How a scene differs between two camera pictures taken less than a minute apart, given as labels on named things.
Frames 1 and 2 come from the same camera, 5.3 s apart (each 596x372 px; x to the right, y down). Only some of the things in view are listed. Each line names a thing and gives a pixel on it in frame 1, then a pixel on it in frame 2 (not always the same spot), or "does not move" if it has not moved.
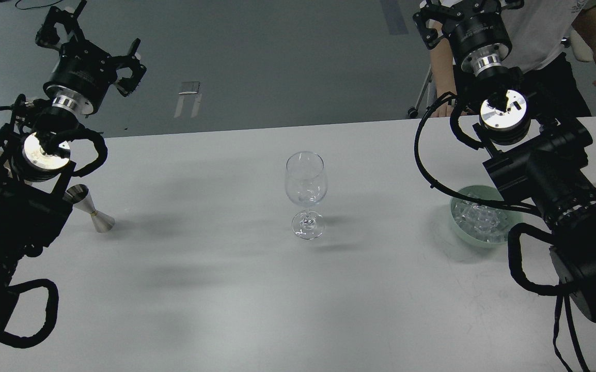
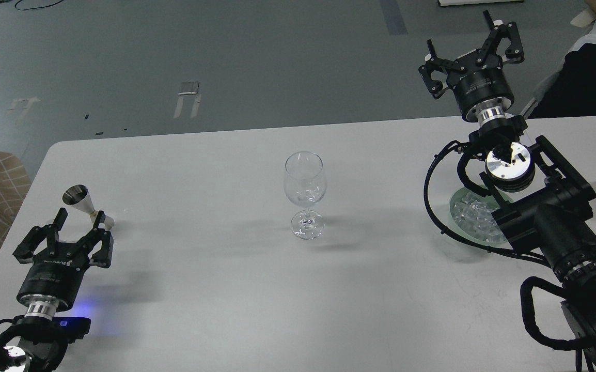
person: x=542 y=30 to x=593 y=80
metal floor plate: x=189 y=88 does not move
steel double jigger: x=80 y=196 does not move
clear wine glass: x=306 y=182 does not move
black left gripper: x=82 y=76 to x=49 y=284
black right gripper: x=482 y=42 to x=483 y=89
